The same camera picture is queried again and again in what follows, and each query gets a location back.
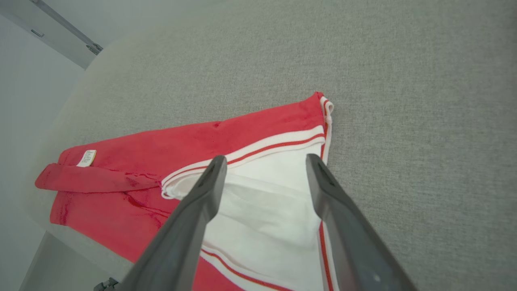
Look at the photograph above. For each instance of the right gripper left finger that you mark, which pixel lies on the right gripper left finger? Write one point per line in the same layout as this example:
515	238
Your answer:
181	234

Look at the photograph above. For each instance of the red shirt with white sleeves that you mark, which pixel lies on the red shirt with white sleeves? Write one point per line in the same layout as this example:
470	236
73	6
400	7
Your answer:
141	153

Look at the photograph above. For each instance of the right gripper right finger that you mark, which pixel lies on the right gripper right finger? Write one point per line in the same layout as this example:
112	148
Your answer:
351	242

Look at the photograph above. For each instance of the grey partition post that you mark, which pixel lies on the grey partition post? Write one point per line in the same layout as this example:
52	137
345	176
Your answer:
66	25
60	22

